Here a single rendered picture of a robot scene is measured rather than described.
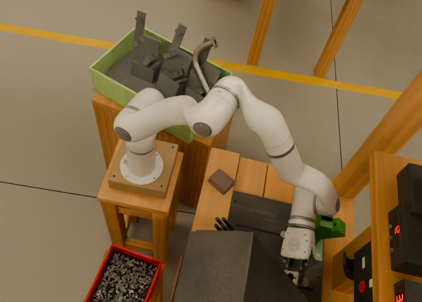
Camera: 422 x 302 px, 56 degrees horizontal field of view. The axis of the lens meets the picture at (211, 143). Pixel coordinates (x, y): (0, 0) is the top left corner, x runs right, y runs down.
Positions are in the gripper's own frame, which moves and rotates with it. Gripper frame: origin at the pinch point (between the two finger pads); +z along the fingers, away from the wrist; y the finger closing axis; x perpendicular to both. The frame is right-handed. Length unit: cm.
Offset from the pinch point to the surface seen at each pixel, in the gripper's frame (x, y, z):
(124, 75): -22, -107, -85
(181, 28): -19, -72, -106
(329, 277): 42.3, -10.3, -4.8
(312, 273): 35.3, -14.1, -4.5
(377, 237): -11.2, 29.7, -12.7
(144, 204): -12, -72, -17
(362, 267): -2.9, 22.9, -5.5
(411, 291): -13.8, 39.4, -0.6
